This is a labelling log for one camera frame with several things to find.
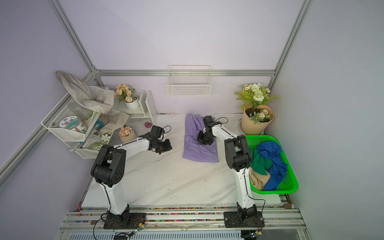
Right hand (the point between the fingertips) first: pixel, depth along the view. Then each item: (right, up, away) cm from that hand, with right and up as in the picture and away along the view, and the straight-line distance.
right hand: (198, 143), depth 102 cm
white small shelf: (-36, +24, -2) cm, 43 cm away
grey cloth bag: (-60, +28, -16) cm, 68 cm away
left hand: (-18, -2, -4) cm, 18 cm away
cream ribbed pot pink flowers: (-48, +6, -5) cm, 48 cm away
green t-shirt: (+35, -10, -16) cm, 40 cm away
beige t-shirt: (+33, -19, -20) cm, 43 cm away
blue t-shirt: (+44, -11, -21) cm, 50 cm away
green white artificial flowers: (+34, +30, -13) cm, 48 cm away
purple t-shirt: (-4, -4, -3) cm, 6 cm away
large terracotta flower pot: (+34, +11, -3) cm, 36 cm away
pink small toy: (-39, +13, +11) cm, 42 cm away
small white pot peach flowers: (-47, +32, -6) cm, 57 cm away
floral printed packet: (-60, +3, -16) cm, 63 cm away
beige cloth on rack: (-51, +14, -9) cm, 54 cm away
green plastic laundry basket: (+50, -21, -20) cm, 58 cm away
